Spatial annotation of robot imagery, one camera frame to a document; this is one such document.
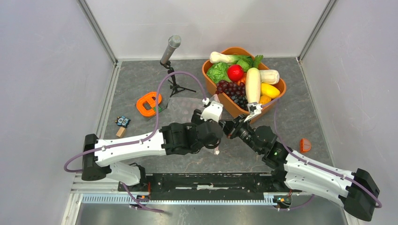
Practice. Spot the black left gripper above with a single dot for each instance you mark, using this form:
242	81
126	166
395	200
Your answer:
196	118

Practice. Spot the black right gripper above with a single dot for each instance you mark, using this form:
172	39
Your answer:
232	126

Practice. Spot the white daikon radish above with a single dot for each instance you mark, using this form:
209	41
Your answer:
253	85

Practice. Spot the red toy apple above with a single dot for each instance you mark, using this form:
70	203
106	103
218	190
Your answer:
235	72

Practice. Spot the clear zip top bag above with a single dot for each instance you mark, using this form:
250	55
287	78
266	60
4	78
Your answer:
186	108

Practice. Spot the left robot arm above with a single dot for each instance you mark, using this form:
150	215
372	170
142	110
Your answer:
104	158

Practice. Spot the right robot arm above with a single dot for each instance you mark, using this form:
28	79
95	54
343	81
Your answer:
355	191

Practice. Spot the dark blue toy grapes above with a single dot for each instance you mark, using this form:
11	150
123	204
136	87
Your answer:
241	101

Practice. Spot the black microphone tripod stand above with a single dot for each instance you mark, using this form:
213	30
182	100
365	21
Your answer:
176	88

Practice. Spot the green toy brick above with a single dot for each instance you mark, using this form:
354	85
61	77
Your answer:
158	109

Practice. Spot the yellow orange toy fruit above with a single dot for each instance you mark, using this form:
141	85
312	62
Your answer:
264	100

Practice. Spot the purple toy grapes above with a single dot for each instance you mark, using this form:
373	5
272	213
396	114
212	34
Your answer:
231	88

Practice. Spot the small orange toy pumpkin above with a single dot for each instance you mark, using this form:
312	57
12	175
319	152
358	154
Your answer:
242	81

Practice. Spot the yellow toy lemon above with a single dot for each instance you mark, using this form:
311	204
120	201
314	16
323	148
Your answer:
269	90

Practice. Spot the green lettuce leaf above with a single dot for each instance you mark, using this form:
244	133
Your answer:
218	72

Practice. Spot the white napa cabbage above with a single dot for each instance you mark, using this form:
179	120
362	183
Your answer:
269	76

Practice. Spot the green bumpy custard apple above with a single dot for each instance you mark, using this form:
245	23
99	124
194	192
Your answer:
244	65

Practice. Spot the orange toy slice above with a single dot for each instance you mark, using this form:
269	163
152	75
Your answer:
305	145

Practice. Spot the blue owl wooden block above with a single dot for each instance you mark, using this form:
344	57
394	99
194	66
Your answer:
122	122

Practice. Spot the silver microphone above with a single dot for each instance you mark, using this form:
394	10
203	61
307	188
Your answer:
173	43

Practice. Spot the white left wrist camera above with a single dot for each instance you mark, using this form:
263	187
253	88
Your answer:
213	110

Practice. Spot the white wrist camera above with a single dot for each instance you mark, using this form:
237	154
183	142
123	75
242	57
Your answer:
254	110
213	110

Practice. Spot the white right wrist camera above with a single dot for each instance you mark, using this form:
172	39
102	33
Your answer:
254	110

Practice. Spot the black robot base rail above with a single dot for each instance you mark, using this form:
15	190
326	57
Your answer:
209	186

